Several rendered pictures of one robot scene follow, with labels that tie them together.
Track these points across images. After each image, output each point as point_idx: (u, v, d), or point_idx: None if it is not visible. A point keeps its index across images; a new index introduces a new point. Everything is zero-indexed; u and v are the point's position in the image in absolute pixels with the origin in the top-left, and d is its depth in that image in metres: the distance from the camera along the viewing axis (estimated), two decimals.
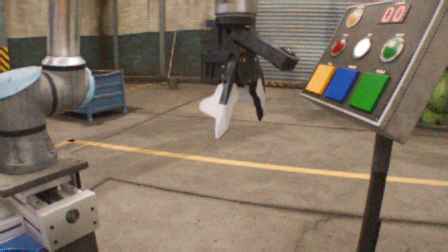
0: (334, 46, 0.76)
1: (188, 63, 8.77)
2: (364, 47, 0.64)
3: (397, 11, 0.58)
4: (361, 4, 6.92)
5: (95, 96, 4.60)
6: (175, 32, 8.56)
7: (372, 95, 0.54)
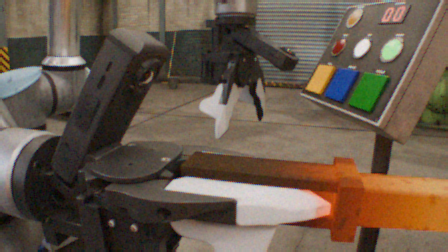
0: (334, 46, 0.76)
1: (188, 63, 8.77)
2: (364, 47, 0.64)
3: (397, 11, 0.58)
4: (361, 4, 6.92)
5: None
6: (175, 32, 8.56)
7: (372, 95, 0.54)
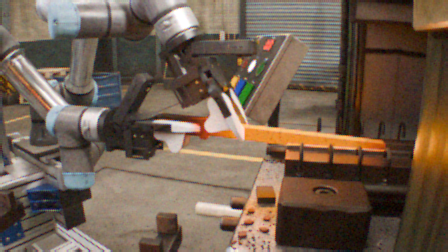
0: (243, 64, 1.20)
1: None
2: (252, 66, 1.08)
3: (270, 43, 1.02)
4: None
5: None
6: None
7: (245, 96, 0.98)
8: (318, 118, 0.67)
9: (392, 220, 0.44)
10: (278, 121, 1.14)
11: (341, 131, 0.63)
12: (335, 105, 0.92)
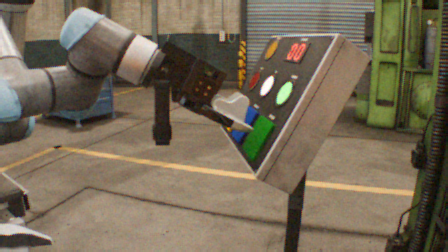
0: (251, 79, 0.78)
1: None
2: (268, 86, 0.66)
3: (299, 49, 0.60)
4: (353, 7, 6.94)
5: None
6: (168, 35, 8.58)
7: (257, 143, 0.56)
8: (440, 242, 0.24)
9: None
10: (306, 171, 0.72)
11: None
12: (413, 160, 0.49)
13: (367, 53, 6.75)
